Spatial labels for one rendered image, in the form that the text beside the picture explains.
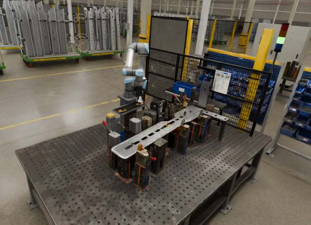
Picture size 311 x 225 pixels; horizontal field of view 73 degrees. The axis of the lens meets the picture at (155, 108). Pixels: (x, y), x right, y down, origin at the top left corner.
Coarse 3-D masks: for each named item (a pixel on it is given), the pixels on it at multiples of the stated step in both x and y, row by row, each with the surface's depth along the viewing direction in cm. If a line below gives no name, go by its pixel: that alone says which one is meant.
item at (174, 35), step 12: (156, 24) 466; (168, 24) 440; (180, 24) 418; (192, 24) 401; (156, 36) 474; (168, 36) 447; (180, 36) 425; (156, 48) 483; (168, 48) 455; (180, 48) 432; (168, 60) 465; (180, 60) 440; (168, 72) 473; (180, 72) 448; (156, 84) 511; (168, 84) 483; (168, 96) 494
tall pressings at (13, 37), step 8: (8, 0) 830; (16, 0) 850; (0, 8) 838; (8, 8) 841; (16, 8) 858; (24, 8) 870; (0, 16) 851; (8, 16) 850; (16, 16) 860; (0, 24) 859; (8, 24) 869; (16, 24) 912; (0, 32) 861; (16, 40) 889
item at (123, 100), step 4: (120, 96) 259; (120, 100) 261; (124, 100) 252; (128, 100) 250; (132, 100) 254; (120, 104) 263; (124, 104) 257; (136, 112) 268; (120, 116) 270; (136, 116) 270; (120, 120) 273; (124, 120) 265; (120, 124) 273
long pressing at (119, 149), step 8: (176, 112) 252; (192, 112) 256; (152, 128) 214; (168, 128) 217; (136, 136) 199; (144, 136) 200; (152, 136) 201; (160, 136) 203; (120, 144) 185; (128, 144) 186; (136, 144) 187; (144, 144) 188; (120, 152) 175; (128, 152) 175
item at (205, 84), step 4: (204, 84) 265; (208, 84) 262; (200, 88) 270; (204, 88) 267; (208, 88) 263; (200, 92) 272; (204, 92) 268; (208, 92) 265; (200, 96) 273; (204, 96) 270; (200, 100) 275; (204, 100) 272; (200, 104) 277; (204, 104) 273
